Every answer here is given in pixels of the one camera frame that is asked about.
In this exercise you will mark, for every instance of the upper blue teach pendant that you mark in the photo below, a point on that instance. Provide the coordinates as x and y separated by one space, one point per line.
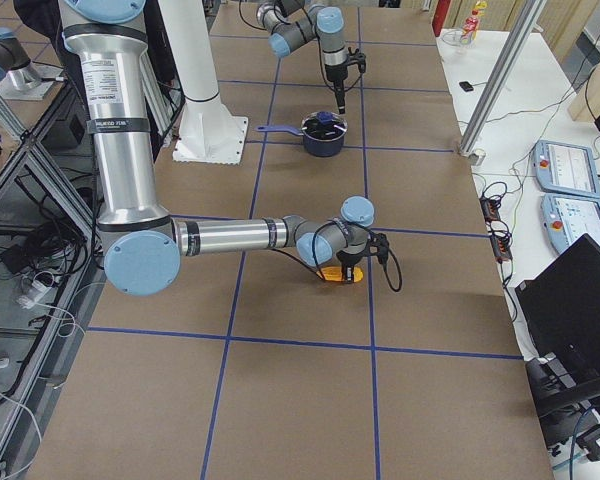
565 168

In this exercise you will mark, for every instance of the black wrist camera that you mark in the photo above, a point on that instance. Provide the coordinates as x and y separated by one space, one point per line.
379 245
358 58

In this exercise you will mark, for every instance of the black laptop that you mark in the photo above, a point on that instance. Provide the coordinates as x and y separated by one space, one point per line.
561 307

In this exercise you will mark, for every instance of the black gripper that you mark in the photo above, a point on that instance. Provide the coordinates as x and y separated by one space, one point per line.
350 259
336 74

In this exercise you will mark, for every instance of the lower blue teach pendant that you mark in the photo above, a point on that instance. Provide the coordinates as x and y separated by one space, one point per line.
568 217

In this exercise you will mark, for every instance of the yellow plastic corn cob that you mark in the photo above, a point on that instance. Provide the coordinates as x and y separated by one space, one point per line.
333 274

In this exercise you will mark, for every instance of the blue saucepan with handle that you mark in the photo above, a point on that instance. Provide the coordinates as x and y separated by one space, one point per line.
314 147

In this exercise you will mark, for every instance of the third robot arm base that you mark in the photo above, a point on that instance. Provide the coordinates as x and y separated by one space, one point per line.
19 78

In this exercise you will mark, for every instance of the glass pot lid blue knob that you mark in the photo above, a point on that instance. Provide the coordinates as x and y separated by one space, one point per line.
324 126

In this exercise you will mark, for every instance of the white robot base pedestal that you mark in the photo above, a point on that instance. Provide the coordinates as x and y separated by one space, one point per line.
208 132

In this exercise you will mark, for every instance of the small black box device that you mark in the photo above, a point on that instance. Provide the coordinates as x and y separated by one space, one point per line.
466 86

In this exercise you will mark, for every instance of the black power strip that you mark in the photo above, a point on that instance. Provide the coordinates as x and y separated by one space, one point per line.
499 233

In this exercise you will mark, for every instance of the aluminium frame post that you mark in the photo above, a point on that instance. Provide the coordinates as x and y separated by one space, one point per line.
513 46

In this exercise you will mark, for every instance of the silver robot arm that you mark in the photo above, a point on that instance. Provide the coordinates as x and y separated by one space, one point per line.
143 243
291 25

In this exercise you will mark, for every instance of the red patterned plastic bottle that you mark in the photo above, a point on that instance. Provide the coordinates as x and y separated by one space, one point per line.
471 23

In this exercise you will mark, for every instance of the blue teach pendant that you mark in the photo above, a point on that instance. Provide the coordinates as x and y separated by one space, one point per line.
568 217
565 168

